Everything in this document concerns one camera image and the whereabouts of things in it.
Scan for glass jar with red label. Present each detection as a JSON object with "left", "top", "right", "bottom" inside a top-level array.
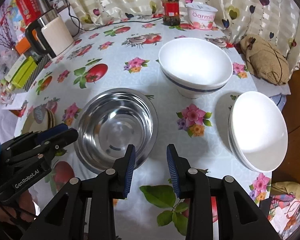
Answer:
[{"left": 160, "top": 0, "right": 181, "bottom": 27}]

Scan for cartoon print poster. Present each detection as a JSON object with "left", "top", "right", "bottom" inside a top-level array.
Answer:
[{"left": 5, "top": 0, "right": 28, "bottom": 34}]

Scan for white yogurt tub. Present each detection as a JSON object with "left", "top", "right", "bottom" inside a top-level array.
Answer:
[{"left": 186, "top": 2, "right": 218, "bottom": 30}]

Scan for cluster of small bottles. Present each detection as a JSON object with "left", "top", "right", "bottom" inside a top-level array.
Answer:
[{"left": 0, "top": 79, "right": 18, "bottom": 105}]

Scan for purple decorative branches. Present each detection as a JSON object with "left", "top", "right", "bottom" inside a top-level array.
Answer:
[{"left": 0, "top": 4, "right": 18, "bottom": 50}]

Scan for black power cable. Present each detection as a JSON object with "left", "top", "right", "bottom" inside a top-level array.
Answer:
[{"left": 54, "top": 0, "right": 165, "bottom": 32}]

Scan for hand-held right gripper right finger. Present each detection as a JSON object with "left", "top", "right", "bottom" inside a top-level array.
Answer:
[{"left": 166, "top": 144, "right": 282, "bottom": 240}]

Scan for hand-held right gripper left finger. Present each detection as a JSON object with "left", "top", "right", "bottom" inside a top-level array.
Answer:
[{"left": 20, "top": 144, "right": 137, "bottom": 240}]

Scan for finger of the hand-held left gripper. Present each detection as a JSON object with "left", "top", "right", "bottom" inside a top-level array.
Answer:
[
  {"left": 1, "top": 123, "right": 68, "bottom": 153},
  {"left": 5, "top": 127, "right": 79, "bottom": 167}
]

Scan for person's left hand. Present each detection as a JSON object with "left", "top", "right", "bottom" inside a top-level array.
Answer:
[{"left": 0, "top": 190, "right": 37, "bottom": 225}]

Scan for orange box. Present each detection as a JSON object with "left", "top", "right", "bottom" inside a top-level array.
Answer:
[{"left": 15, "top": 29, "right": 37, "bottom": 55}]

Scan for stainless steel bowl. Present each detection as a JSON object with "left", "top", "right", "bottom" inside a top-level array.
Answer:
[{"left": 74, "top": 88, "right": 158, "bottom": 175}]

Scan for white electric kettle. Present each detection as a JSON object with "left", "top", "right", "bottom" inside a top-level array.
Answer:
[{"left": 24, "top": 8, "right": 75, "bottom": 61}]

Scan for white bowl with blue stripe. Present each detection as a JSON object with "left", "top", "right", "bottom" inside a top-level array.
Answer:
[
  {"left": 158, "top": 37, "right": 233, "bottom": 99},
  {"left": 227, "top": 92, "right": 288, "bottom": 172}
]

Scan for clear plastic bag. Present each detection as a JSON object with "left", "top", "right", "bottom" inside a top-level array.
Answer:
[{"left": 0, "top": 49, "right": 18, "bottom": 73}]

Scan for striped tray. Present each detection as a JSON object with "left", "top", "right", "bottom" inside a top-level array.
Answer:
[{"left": 22, "top": 55, "right": 52, "bottom": 92}]

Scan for burlap bag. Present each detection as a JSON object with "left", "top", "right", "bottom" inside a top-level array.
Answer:
[{"left": 240, "top": 34, "right": 290, "bottom": 86}]

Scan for white paper sheet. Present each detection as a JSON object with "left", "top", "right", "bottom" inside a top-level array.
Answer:
[{"left": 1, "top": 91, "right": 28, "bottom": 110}]

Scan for olive cloth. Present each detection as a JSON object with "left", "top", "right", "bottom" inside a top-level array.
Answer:
[{"left": 271, "top": 181, "right": 300, "bottom": 199}]

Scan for green box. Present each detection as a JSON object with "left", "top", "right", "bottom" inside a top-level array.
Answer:
[{"left": 10, "top": 56, "right": 38, "bottom": 89}]

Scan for white slim box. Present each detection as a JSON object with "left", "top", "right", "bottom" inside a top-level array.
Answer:
[{"left": 4, "top": 54, "right": 28, "bottom": 82}]

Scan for plaid patterned cloth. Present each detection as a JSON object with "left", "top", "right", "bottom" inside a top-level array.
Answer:
[{"left": 259, "top": 192, "right": 300, "bottom": 230}]

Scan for red packet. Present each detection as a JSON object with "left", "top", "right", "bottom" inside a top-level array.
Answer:
[{"left": 15, "top": 0, "right": 47, "bottom": 25}]

